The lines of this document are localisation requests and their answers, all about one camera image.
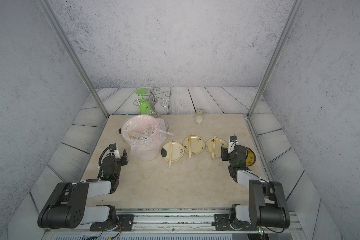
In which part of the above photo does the cream plate with characters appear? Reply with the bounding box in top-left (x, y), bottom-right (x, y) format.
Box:
top-left (183, 135), bottom-right (206, 155)
top-left (206, 137), bottom-right (228, 158)

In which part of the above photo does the white shaker bottle beige cap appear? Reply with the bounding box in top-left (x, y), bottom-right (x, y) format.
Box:
top-left (195, 109), bottom-right (204, 125)

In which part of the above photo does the cream plate with dark patch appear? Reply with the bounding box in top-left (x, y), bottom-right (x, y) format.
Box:
top-left (161, 142), bottom-right (185, 163)

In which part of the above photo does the left aluminium frame post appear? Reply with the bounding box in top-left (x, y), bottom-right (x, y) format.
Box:
top-left (37, 0), bottom-right (110, 119)

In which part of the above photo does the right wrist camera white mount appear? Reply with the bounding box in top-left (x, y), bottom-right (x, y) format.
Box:
top-left (228, 135), bottom-right (238, 154)

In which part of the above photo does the yellow plate brown rim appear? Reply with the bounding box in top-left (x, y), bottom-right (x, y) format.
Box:
top-left (246, 148), bottom-right (257, 167)

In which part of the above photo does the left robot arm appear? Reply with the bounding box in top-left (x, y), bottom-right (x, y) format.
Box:
top-left (37, 144), bottom-right (128, 231)

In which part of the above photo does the aluminium frame post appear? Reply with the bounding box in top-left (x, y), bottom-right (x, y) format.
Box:
top-left (37, 0), bottom-right (110, 119)
top-left (247, 0), bottom-right (304, 119)

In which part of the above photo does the chrome cup holder stand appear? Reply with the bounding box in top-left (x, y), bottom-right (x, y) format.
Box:
top-left (137, 88), bottom-right (172, 118)

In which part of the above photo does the bamboo chopsticks pair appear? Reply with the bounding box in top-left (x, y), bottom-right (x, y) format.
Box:
top-left (169, 141), bottom-right (173, 166)
top-left (188, 132), bottom-right (192, 158)
top-left (211, 136), bottom-right (216, 161)

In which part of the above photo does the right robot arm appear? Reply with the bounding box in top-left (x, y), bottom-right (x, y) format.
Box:
top-left (221, 145), bottom-right (291, 233)

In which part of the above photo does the right aluminium frame post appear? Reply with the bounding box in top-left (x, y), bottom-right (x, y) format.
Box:
top-left (247, 0), bottom-right (304, 119)

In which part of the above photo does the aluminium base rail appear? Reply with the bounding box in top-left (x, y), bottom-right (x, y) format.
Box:
top-left (43, 208), bottom-right (306, 240)

